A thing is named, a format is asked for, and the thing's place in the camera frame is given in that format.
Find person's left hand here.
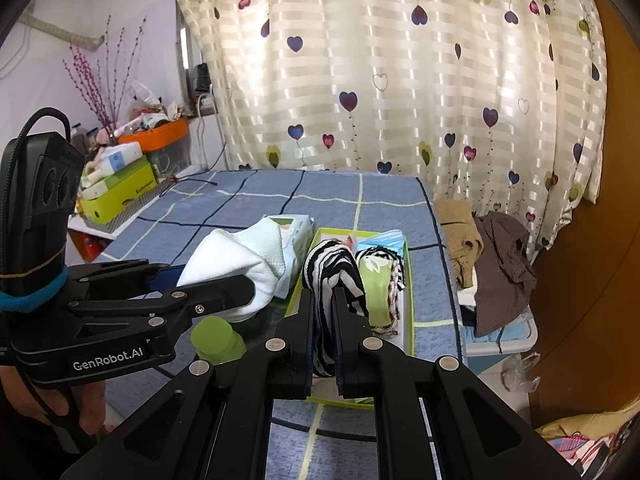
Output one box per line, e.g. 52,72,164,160
0,365,108,436

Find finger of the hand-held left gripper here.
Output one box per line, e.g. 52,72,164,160
67,260,184,302
69,274,258,357

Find white blue box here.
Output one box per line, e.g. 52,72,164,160
97,142,143,171

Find brown garment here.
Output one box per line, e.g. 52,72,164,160
472,211,538,338

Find black cable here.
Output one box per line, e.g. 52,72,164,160
172,145,228,187

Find white wall pipe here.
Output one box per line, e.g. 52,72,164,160
20,7,108,53

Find black white striped cloth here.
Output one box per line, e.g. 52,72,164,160
301,239,372,380

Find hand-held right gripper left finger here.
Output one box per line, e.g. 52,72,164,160
60,287,318,480

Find green cloth with patterned trim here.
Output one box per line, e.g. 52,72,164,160
356,244,406,336

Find crumpled clear plastic bag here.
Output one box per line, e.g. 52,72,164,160
130,80,163,111

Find purple decorative branches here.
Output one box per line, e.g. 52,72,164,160
62,15,148,136

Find wooden wardrobe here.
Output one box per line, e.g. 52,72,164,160
530,0,640,426

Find blue face mask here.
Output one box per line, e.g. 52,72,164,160
360,229,407,253

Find colourful printed bedding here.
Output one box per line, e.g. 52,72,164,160
535,395,640,480

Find white cable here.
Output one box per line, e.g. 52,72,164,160
195,92,223,171

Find cream curtain with hearts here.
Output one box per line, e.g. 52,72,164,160
167,0,608,261

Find black power adapter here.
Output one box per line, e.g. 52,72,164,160
192,62,213,93

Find green cardboard carton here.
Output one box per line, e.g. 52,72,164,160
80,162,156,223

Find white storage box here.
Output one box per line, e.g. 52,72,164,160
460,287,538,376

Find tan garment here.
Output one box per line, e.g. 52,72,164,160
435,200,483,288

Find clear plastic wrapper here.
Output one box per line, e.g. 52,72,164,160
502,352,541,393

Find white sock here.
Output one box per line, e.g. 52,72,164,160
176,220,290,311

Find wet wipes pack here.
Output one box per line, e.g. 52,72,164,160
261,214,317,298

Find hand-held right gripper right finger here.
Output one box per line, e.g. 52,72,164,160
332,287,583,480

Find orange lidded plastic bin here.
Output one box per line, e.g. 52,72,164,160
117,117,191,168

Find green-rimmed white tray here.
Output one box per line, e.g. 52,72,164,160
284,227,416,405

